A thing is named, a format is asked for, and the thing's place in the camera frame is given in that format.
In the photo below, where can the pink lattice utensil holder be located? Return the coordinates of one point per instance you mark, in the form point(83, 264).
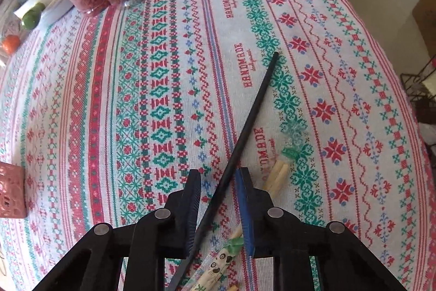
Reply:
point(12, 192)

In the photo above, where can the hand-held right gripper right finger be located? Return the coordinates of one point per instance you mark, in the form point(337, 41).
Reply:
point(247, 209)

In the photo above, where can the black chopstick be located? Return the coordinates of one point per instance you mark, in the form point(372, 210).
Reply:
point(252, 113)

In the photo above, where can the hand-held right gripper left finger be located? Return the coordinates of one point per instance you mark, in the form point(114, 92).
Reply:
point(190, 202)

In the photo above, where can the small tangerine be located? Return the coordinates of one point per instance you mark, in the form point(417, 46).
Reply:
point(10, 44)

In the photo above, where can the panda print chopsticks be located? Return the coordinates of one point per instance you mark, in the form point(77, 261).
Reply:
point(276, 175)

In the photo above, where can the patterned red green tablecloth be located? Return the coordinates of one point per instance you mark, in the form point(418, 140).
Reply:
point(170, 72)

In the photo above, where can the cardboard box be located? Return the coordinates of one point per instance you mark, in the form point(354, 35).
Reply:
point(427, 15)

